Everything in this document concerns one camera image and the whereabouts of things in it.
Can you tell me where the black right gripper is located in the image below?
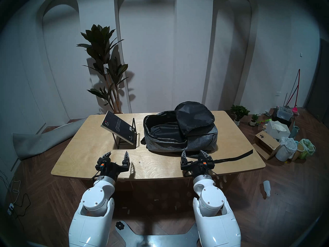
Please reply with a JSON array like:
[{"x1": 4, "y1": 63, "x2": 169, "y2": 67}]
[{"x1": 180, "y1": 150, "x2": 214, "y2": 178}]

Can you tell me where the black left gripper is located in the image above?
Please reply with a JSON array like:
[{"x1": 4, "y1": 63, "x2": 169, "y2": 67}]
[{"x1": 96, "y1": 151, "x2": 130, "y2": 182}]

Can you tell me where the grey backpack with black lining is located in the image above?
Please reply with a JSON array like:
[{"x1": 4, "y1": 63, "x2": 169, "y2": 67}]
[{"x1": 141, "y1": 101, "x2": 254, "y2": 165}]

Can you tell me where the black book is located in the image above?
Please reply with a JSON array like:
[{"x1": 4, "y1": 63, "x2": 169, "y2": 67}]
[{"x1": 101, "y1": 111, "x2": 136, "y2": 146}]

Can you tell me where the white bin with plastic bag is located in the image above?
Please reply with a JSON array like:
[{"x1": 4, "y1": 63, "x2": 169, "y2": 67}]
[{"x1": 276, "y1": 137, "x2": 298, "y2": 162}]

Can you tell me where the small green plant white pot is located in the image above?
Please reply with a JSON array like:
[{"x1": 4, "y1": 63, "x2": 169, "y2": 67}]
[{"x1": 231, "y1": 104, "x2": 250, "y2": 126}]

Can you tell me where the brown cardboard box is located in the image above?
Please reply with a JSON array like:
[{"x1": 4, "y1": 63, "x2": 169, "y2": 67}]
[{"x1": 252, "y1": 131, "x2": 281, "y2": 160}]

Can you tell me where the rolled grey carpet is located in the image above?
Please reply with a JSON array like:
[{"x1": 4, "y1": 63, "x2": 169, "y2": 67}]
[{"x1": 12, "y1": 117, "x2": 89, "y2": 161}]

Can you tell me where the white open box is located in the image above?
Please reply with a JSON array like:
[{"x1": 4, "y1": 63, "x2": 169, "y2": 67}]
[{"x1": 266, "y1": 120, "x2": 291, "y2": 140}]

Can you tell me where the black storage box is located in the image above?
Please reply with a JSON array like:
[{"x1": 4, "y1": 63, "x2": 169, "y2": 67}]
[{"x1": 272, "y1": 109, "x2": 293, "y2": 127}]

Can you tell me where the clear plastic storage bin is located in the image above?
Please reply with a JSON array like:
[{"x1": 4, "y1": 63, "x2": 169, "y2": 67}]
[{"x1": 276, "y1": 106, "x2": 294, "y2": 121}]

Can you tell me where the beige paper cup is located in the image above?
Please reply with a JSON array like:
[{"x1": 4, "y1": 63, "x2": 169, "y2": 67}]
[{"x1": 293, "y1": 142, "x2": 305, "y2": 161}]

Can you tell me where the tall dark leafy potted plant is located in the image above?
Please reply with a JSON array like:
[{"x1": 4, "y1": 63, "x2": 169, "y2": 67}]
[{"x1": 76, "y1": 24, "x2": 129, "y2": 114}]

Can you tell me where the dark door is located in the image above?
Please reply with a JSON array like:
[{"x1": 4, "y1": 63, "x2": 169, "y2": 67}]
[{"x1": 305, "y1": 38, "x2": 329, "y2": 128}]

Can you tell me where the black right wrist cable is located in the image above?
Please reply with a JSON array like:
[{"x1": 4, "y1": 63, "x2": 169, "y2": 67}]
[{"x1": 184, "y1": 171, "x2": 221, "y2": 180}]

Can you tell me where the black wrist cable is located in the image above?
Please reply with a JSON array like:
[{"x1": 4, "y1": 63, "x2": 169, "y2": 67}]
[
  {"x1": 184, "y1": 171, "x2": 221, "y2": 180},
  {"x1": 87, "y1": 171, "x2": 101, "y2": 183}
]

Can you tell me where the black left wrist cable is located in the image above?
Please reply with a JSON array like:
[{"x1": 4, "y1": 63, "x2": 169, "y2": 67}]
[{"x1": 87, "y1": 171, "x2": 101, "y2": 183}]

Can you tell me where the black wire book stand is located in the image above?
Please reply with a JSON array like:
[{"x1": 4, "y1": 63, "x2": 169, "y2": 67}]
[{"x1": 112, "y1": 118, "x2": 138, "y2": 149}]

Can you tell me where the grey metal robot base plate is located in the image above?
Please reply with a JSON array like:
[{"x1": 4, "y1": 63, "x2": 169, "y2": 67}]
[{"x1": 115, "y1": 221, "x2": 199, "y2": 247}]

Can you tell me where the red handled broom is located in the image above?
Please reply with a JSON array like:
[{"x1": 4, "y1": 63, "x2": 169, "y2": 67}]
[{"x1": 285, "y1": 68, "x2": 300, "y2": 113}]

